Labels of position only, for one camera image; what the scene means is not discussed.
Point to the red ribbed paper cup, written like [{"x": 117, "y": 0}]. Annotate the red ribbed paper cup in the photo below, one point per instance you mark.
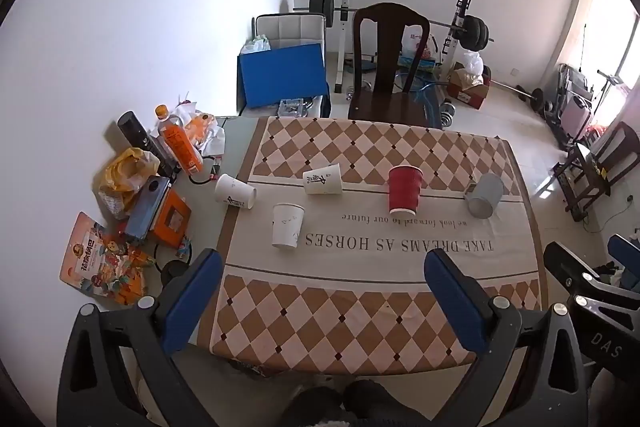
[{"x": 404, "y": 188}]

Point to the pile of clothes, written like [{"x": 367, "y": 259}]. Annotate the pile of clothes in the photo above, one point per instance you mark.
[{"x": 618, "y": 276}]

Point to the white orange plastic bag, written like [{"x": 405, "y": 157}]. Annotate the white orange plastic bag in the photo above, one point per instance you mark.
[{"x": 203, "y": 129}]

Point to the white cup lying sideways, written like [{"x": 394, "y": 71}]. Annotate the white cup lying sideways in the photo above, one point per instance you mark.
[{"x": 323, "y": 181}]

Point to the colourful snack packet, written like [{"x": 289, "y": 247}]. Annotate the colourful snack packet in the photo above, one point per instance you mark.
[{"x": 101, "y": 263}]

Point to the folded grey pink rack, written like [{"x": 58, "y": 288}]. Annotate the folded grey pink rack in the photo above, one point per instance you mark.
[{"x": 567, "y": 105}]

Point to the grey cup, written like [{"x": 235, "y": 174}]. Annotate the grey cup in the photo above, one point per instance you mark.
[{"x": 482, "y": 197}]

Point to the barbell on floor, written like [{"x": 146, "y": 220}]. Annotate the barbell on floor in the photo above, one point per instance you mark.
[{"x": 535, "y": 97}]

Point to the orange box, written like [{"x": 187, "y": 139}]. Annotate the orange box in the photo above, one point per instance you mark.
[{"x": 171, "y": 220}]

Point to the white padded chair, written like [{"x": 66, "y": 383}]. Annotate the white padded chair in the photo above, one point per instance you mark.
[{"x": 291, "y": 29}]

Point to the white red shopping bag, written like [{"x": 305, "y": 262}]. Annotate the white red shopping bag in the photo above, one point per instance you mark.
[{"x": 411, "y": 41}]

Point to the checkered printed table cloth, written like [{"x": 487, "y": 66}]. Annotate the checkered printed table cloth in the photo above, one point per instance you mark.
[{"x": 351, "y": 297}]

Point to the barbell with black plates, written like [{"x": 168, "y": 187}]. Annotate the barbell with black plates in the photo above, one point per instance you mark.
[{"x": 472, "y": 33}]

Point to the small dark wooden chair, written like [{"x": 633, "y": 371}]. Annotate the small dark wooden chair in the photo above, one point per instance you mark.
[{"x": 585, "y": 175}]

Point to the white cup with bird print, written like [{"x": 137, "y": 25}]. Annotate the white cup with bird print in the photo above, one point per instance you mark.
[{"x": 287, "y": 222}]

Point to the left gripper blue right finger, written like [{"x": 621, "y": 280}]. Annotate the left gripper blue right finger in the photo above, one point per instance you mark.
[{"x": 550, "y": 389}]

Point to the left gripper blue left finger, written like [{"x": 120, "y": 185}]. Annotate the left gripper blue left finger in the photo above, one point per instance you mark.
[{"x": 95, "y": 389}]

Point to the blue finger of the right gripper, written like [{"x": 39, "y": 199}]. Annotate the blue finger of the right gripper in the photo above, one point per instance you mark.
[{"x": 622, "y": 250}]

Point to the white cup with calligraphy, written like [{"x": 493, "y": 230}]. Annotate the white cup with calligraphy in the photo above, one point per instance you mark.
[{"x": 234, "y": 192}]

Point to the red black lighter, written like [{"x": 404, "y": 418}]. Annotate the red black lighter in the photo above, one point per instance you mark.
[{"x": 214, "y": 171}]

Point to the black rectangular box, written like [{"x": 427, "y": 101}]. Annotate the black rectangular box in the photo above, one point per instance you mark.
[{"x": 137, "y": 136}]

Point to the black round lid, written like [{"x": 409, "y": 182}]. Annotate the black round lid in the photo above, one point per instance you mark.
[{"x": 172, "y": 270}]

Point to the orange drink bottle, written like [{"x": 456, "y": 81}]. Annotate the orange drink bottle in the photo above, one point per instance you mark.
[{"x": 171, "y": 128}]

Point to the yellow plastic bag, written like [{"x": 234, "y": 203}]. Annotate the yellow plastic bag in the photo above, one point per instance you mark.
[{"x": 123, "y": 179}]

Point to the red cardboard box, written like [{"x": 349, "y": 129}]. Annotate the red cardboard box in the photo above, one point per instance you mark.
[{"x": 468, "y": 89}]

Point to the blue grey device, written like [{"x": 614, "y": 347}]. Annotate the blue grey device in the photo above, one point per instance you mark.
[{"x": 142, "y": 216}]

